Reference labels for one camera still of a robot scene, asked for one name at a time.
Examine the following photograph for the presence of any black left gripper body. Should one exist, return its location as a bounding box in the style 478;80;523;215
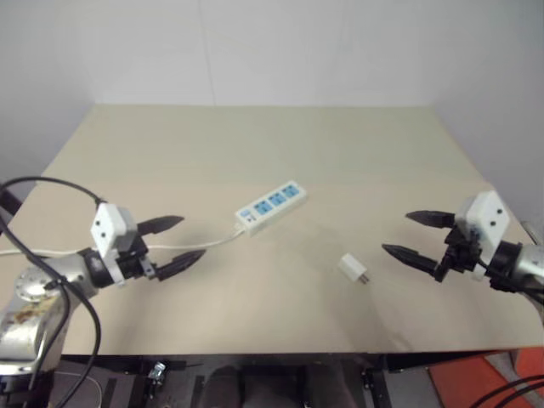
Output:
115;231;158;281

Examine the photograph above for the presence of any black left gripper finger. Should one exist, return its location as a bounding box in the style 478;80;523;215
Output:
136;215;185;236
153;248;207;283

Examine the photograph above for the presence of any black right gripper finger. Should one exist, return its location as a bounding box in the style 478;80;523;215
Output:
381;243;439;280
405;209;456;230

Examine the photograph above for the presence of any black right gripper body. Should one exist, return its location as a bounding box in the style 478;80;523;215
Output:
433;224;490;283

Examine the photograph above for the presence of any white plug adapter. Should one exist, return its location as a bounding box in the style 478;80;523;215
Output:
337;253;371;286

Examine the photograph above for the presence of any white and blue power strip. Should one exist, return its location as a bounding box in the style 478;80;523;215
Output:
235;180;308;237

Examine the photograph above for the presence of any silver table clamp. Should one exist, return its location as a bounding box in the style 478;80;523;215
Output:
149;360;167;387

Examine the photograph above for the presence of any orange floor mat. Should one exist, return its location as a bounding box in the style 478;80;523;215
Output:
427;347;544;408

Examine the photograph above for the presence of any white power strip cord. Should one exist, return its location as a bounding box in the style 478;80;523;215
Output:
0;225;247;257

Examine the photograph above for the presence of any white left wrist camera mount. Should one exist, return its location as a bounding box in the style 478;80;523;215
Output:
90;202;139;285

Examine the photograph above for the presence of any black table frame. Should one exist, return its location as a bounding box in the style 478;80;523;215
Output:
50;348;522;408

